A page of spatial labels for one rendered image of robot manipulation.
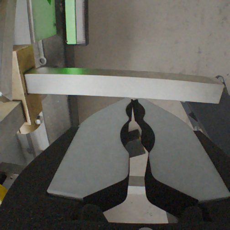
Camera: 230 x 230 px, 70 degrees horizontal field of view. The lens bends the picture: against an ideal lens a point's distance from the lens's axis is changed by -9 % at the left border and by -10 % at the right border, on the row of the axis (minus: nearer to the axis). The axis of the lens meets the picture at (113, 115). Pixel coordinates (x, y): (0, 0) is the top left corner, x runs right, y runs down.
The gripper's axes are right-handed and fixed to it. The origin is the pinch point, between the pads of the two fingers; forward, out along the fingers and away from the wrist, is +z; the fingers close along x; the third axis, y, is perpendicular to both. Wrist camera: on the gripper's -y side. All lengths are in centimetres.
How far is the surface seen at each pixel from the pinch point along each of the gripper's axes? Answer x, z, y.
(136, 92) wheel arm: 1.0, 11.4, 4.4
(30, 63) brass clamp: -14.5, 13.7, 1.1
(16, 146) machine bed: -38, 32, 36
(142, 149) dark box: 14, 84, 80
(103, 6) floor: -12, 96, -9
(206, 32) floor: 47, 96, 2
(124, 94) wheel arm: -0.6, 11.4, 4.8
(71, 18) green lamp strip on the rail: -11.1, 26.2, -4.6
